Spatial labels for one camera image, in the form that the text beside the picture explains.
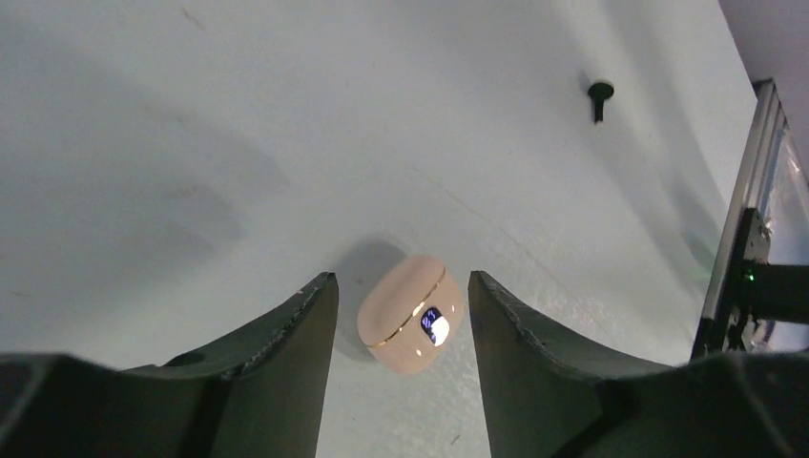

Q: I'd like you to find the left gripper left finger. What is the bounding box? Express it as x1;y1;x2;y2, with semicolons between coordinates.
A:
1;272;339;457

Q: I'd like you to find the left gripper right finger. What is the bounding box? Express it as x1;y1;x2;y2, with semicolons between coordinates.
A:
468;271;808;457

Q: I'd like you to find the beige earbud charging case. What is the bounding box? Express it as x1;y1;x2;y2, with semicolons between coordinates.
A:
357;255;467;375

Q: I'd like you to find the black earbud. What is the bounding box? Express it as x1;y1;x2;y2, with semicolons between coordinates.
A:
587;80;615;125

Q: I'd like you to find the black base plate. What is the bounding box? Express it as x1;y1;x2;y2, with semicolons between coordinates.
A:
690;207;771;361

